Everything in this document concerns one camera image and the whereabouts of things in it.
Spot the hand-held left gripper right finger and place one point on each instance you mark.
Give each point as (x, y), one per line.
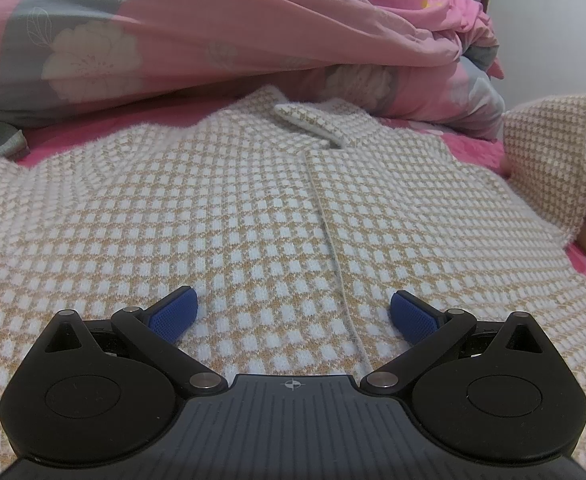
(413, 317)

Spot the beige white houndstooth knit cardigan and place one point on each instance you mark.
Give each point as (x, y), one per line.
(223, 210)

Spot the pink grey floral quilt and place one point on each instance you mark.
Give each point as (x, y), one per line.
(223, 20)

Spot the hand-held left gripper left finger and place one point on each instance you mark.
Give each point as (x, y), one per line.
(175, 316)

